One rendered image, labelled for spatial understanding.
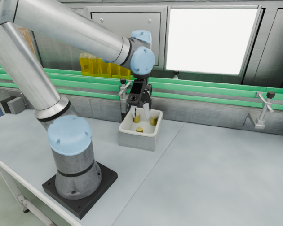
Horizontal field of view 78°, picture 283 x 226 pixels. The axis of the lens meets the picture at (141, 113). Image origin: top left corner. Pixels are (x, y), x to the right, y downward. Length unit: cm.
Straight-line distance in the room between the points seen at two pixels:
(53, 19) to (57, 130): 28
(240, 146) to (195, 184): 33
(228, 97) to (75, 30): 77
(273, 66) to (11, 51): 114
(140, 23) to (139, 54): 61
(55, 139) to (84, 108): 55
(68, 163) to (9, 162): 42
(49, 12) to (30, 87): 23
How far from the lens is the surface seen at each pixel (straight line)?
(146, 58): 50
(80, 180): 60
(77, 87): 103
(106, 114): 99
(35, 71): 57
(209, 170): 78
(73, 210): 63
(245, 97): 100
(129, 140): 80
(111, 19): 113
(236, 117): 102
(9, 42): 55
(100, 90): 97
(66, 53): 138
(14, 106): 128
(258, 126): 93
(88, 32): 44
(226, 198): 71
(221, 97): 97
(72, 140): 50
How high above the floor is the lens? 130
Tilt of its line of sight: 31 degrees down
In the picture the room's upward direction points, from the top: straight up
